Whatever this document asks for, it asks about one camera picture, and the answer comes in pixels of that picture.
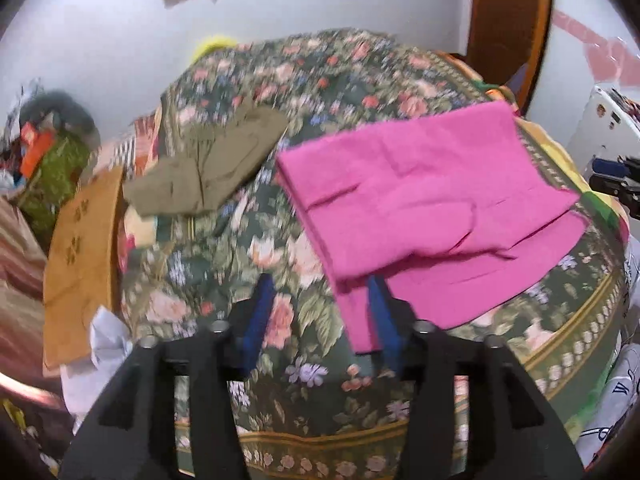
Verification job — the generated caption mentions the orange box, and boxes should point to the orange box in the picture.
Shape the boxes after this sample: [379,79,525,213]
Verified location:
[20,127,53,178]

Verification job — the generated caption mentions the yellow pillow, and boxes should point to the yellow pillow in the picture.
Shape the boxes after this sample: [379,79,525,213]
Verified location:
[192,35,238,61]

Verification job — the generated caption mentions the pink pants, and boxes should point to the pink pants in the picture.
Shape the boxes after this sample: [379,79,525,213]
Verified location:
[275,100,590,356]

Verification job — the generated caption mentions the wooden door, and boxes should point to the wooden door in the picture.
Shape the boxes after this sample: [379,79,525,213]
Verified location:
[467,0,556,111]

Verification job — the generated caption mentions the pile of clothes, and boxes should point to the pile of clothes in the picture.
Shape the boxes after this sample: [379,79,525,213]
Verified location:
[0,80,46,201]

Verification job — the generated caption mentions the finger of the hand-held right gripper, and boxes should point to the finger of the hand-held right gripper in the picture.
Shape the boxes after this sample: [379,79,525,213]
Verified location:
[591,157,640,181]
[589,175,640,221]

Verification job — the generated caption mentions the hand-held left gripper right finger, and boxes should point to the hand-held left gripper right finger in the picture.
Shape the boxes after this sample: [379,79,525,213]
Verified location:
[366,275,586,480]

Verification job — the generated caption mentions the floral blanket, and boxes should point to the floral blanket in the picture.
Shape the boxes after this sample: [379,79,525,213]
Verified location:
[120,27,628,480]

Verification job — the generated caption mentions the wooden board with flower cutouts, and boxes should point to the wooden board with flower cutouts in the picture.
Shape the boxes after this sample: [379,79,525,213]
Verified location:
[42,165,126,371]

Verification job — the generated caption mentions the grey plush pillow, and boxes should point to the grey plush pillow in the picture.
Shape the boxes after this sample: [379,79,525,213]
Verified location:
[20,89,101,146]

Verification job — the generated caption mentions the olive green pants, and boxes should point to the olive green pants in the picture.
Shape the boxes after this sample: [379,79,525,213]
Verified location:
[122,99,290,218]

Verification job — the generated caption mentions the white crumpled cloth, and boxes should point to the white crumpled cloth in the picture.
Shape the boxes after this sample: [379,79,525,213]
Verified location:
[60,305,135,416]

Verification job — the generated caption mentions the green covered bin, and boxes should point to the green covered bin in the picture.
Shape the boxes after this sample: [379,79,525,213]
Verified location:
[15,135,93,241]

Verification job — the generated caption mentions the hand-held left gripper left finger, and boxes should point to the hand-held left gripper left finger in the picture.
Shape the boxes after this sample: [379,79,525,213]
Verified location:
[57,275,278,480]

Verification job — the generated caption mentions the white printed cloth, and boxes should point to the white printed cloth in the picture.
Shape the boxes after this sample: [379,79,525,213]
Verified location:
[575,340,640,471]

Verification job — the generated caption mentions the striped brown curtain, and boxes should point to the striped brown curtain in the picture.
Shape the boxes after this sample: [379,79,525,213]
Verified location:
[0,195,66,396]

